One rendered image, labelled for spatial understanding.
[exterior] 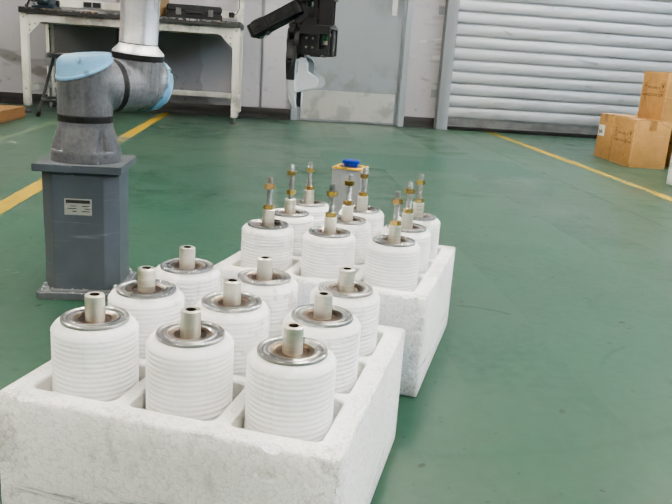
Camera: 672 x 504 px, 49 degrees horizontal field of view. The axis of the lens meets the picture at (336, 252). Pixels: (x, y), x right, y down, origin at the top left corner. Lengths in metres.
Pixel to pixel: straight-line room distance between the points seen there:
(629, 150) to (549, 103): 1.97
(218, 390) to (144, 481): 0.12
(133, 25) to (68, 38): 5.00
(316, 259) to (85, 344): 0.55
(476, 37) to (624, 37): 1.32
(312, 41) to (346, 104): 5.16
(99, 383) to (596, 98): 6.46
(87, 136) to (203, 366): 0.95
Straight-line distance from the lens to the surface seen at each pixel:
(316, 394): 0.77
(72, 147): 1.67
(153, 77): 1.75
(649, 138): 5.08
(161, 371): 0.80
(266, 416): 0.78
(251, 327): 0.90
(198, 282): 1.04
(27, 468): 0.91
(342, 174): 1.68
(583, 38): 7.00
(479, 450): 1.16
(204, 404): 0.81
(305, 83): 1.40
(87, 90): 1.66
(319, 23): 1.41
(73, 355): 0.85
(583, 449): 1.23
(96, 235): 1.68
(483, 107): 6.74
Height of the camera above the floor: 0.56
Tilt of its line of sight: 15 degrees down
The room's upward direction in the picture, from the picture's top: 4 degrees clockwise
